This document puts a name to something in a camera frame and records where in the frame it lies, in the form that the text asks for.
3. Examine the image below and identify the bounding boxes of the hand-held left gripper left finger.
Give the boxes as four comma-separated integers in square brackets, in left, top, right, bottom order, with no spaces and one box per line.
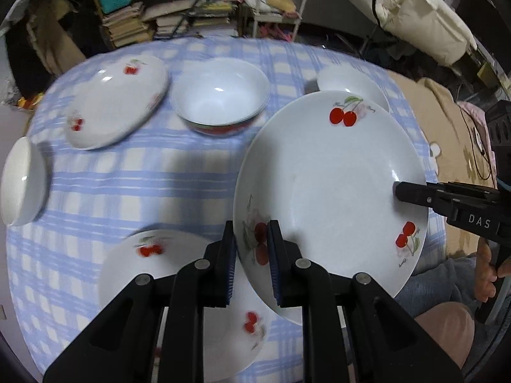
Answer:
[43,220,240,383]

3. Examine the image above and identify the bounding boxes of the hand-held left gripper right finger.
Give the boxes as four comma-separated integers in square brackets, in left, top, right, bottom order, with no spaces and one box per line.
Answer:
[267,219,466,383]

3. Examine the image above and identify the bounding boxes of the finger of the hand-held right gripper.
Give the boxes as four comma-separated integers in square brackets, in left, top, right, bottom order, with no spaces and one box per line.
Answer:
[393,181,500,213]

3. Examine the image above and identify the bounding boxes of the large cherry print plate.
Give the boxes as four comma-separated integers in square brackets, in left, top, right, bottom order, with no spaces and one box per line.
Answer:
[233,91,430,326]

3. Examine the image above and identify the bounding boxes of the person's right hand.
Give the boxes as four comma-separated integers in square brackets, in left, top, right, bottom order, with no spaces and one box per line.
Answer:
[475,243,500,303]

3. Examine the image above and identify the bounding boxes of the beige bear print blanket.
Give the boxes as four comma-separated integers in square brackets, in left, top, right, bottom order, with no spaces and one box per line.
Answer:
[388,71,500,261]

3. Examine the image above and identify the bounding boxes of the grey shorts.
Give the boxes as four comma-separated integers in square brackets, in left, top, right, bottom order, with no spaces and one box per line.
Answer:
[394,255,484,317]

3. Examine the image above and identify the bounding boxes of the pink cloth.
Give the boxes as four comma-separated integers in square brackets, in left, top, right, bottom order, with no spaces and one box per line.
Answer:
[458,101,492,157]

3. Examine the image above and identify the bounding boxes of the person's bare knee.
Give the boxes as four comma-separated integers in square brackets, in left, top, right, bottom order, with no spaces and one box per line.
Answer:
[414,302,477,370]

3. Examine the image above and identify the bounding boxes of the blue checked blanket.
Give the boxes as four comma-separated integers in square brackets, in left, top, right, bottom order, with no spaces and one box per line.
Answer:
[6,36,448,379]

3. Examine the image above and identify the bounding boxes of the small white plate far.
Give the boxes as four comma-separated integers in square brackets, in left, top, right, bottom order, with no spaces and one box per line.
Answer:
[317,66,390,113]

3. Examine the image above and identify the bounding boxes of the white bowl with red band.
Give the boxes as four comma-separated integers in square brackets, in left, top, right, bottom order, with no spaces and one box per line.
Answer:
[171,57,271,137]

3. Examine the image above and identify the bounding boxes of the cream puffy jacket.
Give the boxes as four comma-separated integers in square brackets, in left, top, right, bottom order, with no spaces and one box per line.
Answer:
[331,0,478,67]

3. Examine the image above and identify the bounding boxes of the white metal cart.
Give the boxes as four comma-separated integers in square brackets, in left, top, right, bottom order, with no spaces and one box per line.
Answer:
[251,0,317,44]

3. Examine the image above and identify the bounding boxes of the plain white bowl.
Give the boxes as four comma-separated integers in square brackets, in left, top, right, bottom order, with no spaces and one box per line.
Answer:
[0,136,49,226]

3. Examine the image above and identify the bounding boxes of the tan paper envelope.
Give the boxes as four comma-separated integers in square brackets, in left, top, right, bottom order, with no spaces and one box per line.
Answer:
[264,0,297,13]

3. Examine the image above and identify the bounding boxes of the yellow snack packet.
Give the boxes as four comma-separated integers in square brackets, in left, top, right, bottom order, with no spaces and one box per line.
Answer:
[17,93,45,111]

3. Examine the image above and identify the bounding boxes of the stack of old books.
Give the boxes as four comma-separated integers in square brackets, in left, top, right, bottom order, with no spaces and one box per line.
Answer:
[101,0,237,49]

